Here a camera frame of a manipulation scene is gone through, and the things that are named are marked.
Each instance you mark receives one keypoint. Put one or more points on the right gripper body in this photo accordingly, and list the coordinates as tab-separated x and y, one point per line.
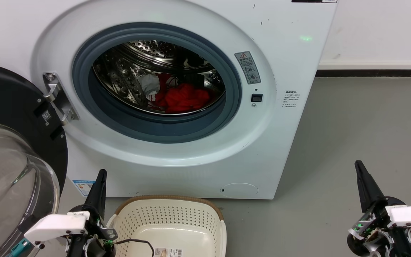
376	233

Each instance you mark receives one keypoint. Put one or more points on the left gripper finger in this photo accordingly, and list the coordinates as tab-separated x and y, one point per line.
94	194
102	200

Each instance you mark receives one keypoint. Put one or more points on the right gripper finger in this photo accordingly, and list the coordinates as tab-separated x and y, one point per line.
362	185
373	189

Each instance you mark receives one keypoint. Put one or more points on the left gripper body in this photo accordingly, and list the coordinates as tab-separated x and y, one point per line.
95	233

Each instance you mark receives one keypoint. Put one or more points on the cream perforated laundry basket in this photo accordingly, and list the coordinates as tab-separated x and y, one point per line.
170	221

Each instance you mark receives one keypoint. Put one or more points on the white garment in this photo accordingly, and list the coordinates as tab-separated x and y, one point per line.
150	85

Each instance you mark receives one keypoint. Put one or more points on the red garment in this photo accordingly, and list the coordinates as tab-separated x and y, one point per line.
184	100

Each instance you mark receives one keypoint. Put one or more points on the washing machine door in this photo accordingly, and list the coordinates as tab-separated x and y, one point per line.
9	96

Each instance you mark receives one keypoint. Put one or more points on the stainless steel washing machine drum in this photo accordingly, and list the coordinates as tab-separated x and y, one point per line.
148	48

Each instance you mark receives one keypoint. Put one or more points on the black device edge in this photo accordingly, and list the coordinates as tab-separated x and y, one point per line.
314	1

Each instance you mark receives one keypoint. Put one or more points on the blue and white energy sticker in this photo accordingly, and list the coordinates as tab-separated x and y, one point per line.
83	187

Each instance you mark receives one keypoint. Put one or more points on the white front-load washing machine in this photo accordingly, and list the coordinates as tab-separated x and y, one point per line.
291	142

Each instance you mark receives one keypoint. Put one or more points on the QR code sticker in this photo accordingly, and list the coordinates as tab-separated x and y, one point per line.
46	116

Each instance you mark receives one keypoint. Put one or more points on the grey rubber door gasket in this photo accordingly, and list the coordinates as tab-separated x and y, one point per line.
162	129

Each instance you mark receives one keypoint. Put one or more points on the silver door hinge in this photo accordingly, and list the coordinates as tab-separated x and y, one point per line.
58	98

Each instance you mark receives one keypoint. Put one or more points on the white text label sticker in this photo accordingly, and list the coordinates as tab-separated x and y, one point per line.
291	99

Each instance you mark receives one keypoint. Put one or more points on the black baseboard strip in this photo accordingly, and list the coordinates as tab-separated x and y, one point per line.
369	73

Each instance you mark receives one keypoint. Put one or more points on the round white filter cover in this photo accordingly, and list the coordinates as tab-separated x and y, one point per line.
239	190

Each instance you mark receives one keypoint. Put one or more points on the black door latch socket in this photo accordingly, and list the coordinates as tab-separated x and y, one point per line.
257	97

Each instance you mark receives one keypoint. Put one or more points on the grey warning sticker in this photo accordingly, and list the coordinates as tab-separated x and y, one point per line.
247	67

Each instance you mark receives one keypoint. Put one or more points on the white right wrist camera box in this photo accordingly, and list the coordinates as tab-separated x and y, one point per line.
410	217

